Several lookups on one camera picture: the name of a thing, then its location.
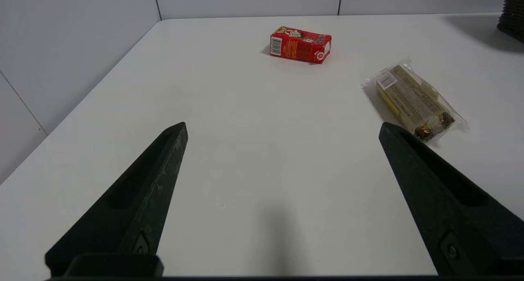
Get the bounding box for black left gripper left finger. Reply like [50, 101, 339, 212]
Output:
[45, 122, 189, 277]

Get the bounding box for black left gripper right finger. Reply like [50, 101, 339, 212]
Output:
[378, 122, 524, 277]

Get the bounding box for red drink carton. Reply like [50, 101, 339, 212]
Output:
[269, 26, 332, 64]

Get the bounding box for clear wrapped brown snack pack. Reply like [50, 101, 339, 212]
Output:
[360, 61, 468, 144]

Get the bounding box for dark brown wicker basket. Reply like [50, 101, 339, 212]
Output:
[497, 0, 524, 43]

